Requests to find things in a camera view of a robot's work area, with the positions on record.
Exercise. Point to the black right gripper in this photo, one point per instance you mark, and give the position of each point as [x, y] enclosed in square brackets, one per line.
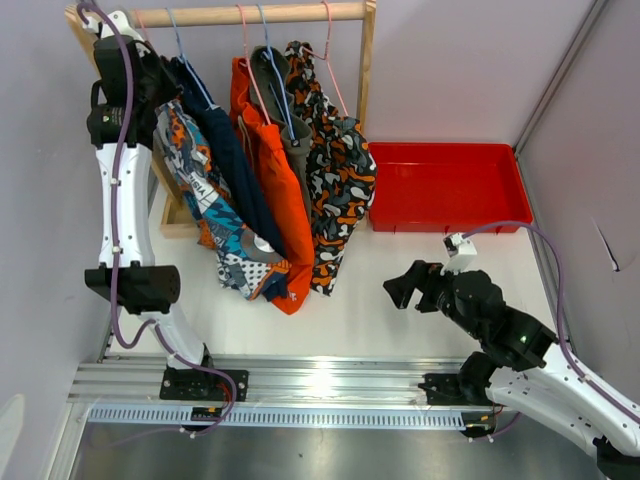
[424, 277]

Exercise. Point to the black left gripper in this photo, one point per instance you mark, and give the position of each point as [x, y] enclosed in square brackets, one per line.
[150, 58]

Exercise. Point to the light blue hanger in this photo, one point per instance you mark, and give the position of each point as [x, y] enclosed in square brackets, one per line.
[277, 89]
[211, 105]

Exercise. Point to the navy blue shorts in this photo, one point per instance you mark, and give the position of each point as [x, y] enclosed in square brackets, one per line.
[228, 155]

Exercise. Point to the pink hanger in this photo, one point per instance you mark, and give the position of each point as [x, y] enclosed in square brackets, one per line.
[142, 26]
[266, 116]
[326, 57]

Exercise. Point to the colourful graphic print shorts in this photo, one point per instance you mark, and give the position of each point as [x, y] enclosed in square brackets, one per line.
[246, 262]

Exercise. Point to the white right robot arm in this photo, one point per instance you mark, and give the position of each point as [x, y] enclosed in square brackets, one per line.
[522, 366]

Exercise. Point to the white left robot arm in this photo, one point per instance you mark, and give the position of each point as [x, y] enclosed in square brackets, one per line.
[121, 125]

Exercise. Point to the olive grey shorts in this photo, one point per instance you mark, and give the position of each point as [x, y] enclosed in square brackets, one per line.
[270, 71]

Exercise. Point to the orange black camouflage shorts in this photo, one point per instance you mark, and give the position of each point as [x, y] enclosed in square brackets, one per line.
[341, 172]

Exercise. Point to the red plastic tray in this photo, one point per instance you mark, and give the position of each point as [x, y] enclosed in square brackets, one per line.
[446, 187]

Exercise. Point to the wooden clothes rack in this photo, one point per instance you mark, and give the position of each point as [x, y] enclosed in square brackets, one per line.
[175, 222]

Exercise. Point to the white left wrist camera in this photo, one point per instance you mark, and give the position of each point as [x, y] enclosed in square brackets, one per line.
[118, 20]

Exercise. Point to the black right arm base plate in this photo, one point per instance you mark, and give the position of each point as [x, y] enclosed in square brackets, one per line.
[443, 389]

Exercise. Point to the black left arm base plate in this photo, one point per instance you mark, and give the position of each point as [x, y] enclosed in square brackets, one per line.
[193, 385]

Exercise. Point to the aluminium mounting rail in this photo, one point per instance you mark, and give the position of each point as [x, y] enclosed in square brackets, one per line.
[296, 381]

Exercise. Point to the white slotted cable duct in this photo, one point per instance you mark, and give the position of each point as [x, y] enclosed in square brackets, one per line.
[242, 416]

